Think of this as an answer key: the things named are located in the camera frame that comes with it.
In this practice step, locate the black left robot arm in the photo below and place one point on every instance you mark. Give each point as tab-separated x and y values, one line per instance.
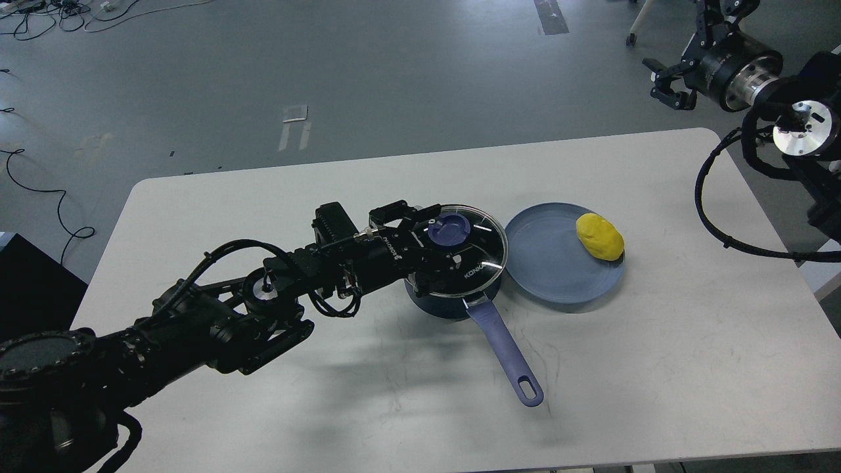
66	393

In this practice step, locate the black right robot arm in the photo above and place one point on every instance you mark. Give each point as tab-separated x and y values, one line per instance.
790	130

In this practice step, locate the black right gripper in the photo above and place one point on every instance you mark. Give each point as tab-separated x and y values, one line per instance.
720	62

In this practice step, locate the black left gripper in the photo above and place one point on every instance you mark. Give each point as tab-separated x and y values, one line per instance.
391	249

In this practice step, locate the blue plate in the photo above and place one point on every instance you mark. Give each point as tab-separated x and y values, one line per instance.
548	261

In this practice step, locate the dark blue saucepan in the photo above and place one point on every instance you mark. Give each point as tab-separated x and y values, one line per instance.
478	306

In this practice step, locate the white chair legs with casters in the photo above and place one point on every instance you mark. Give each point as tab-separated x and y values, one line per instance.
645	7

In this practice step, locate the black box at left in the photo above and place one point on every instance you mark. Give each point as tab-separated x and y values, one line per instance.
37	293

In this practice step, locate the yellow potato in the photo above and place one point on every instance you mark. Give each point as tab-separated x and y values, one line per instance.
599	237

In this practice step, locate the glass pot lid blue knob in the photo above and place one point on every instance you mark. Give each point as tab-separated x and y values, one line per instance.
461	229

